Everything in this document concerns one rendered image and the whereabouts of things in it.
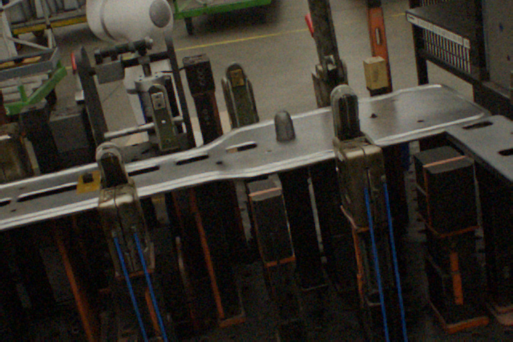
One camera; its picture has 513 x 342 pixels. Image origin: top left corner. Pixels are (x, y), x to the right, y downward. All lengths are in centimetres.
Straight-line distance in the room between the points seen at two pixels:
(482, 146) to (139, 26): 90
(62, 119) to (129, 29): 42
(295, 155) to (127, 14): 71
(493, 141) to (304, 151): 29
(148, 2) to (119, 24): 9
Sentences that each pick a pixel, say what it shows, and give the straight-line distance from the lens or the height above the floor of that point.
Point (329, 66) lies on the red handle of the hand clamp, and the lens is 137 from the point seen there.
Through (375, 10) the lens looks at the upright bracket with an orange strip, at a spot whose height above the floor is 115.
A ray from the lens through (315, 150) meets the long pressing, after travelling 117.
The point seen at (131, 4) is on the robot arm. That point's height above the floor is 120.
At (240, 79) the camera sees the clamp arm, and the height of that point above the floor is 108.
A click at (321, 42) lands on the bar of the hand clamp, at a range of 137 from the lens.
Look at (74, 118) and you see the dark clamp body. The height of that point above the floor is 107.
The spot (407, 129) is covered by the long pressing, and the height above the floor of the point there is 100.
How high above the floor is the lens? 142
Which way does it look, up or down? 21 degrees down
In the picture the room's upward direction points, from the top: 11 degrees counter-clockwise
